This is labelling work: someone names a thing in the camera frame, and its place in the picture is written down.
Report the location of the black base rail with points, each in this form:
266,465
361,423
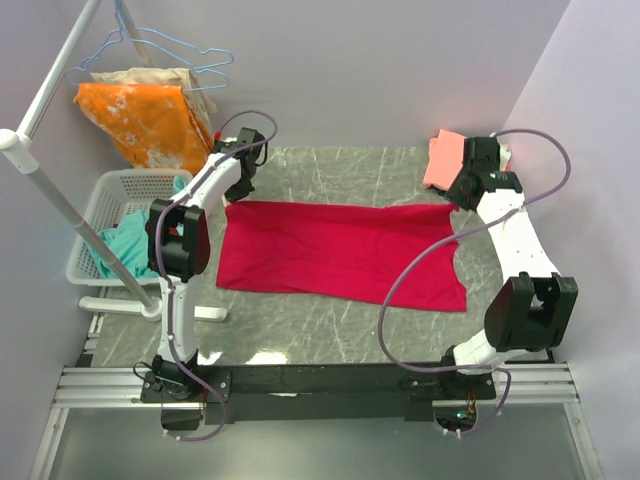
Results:
304,392

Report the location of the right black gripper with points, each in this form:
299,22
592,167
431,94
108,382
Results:
453,194

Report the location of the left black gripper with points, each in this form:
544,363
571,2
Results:
233,195

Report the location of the beige cloth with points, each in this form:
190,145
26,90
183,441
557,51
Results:
197,99

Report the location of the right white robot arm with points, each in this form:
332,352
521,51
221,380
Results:
531,311

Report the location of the magenta t-shirt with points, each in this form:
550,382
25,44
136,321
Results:
349,252

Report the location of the teal t-shirt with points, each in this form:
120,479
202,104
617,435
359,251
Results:
129,243

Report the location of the white plastic laundry basket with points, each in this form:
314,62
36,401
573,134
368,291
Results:
116,195

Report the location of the orange tie-dye cloth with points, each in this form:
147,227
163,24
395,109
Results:
152,126

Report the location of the aluminium frame rail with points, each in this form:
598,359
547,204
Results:
110,388

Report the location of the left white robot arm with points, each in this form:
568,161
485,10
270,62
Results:
179,248

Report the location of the folded salmon t-shirt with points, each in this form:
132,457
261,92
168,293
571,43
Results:
445,157

